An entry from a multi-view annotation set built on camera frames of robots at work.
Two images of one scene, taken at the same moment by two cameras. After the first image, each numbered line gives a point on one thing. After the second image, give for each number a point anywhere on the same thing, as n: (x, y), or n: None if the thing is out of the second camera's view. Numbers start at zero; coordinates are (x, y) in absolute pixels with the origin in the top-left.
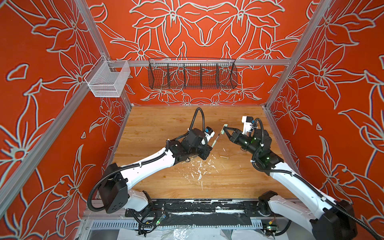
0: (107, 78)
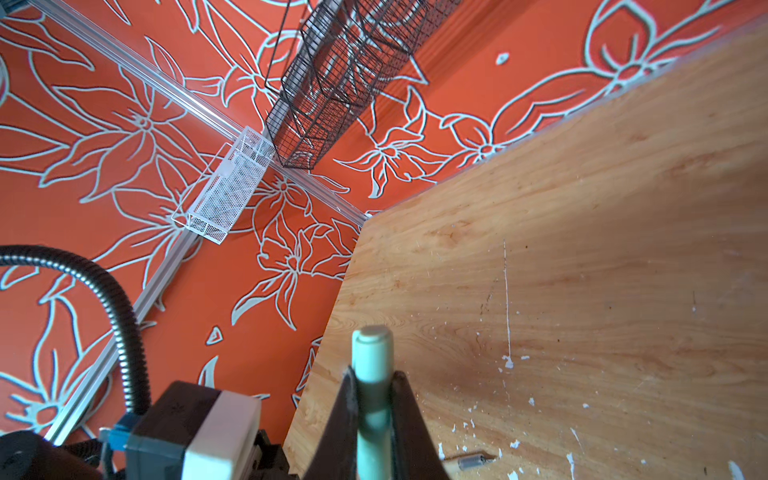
0: (217, 199)
